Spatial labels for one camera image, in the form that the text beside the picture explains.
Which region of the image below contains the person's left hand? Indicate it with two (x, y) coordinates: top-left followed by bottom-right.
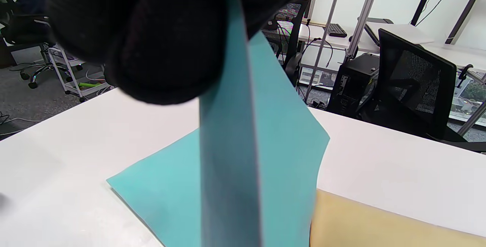
(45, 0), (323, 106)

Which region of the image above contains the blue paper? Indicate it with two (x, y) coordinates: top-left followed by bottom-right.
(106, 0), (331, 247)

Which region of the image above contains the brown A4 envelope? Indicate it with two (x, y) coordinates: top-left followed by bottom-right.
(309, 188), (486, 247)

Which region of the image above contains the white utility cart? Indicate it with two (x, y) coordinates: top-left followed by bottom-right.
(47, 44), (114, 102)

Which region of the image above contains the black office chair chrome base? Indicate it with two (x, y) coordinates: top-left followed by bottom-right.
(0, 0), (74, 90)

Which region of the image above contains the black keyboard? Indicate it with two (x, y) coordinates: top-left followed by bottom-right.
(327, 24), (348, 38)

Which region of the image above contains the black computer tower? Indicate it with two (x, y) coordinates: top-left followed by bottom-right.
(327, 52), (380, 118)

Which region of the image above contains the black desk stand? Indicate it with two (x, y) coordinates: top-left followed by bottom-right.
(357, 17), (393, 46)

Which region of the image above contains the white desk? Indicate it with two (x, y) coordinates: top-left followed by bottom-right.
(418, 42), (486, 74)
(298, 19), (435, 55)

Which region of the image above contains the black mesh office chair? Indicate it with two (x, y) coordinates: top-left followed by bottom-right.
(357, 28), (486, 152)

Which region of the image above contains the black clamp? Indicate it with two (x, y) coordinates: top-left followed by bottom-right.
(458, 64), (474, 88)

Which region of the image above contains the aluminium frame post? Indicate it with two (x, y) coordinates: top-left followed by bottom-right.
(304, 0), (341, 105)
(458, 103), (486, 135)
(344, 0), (384, 63)

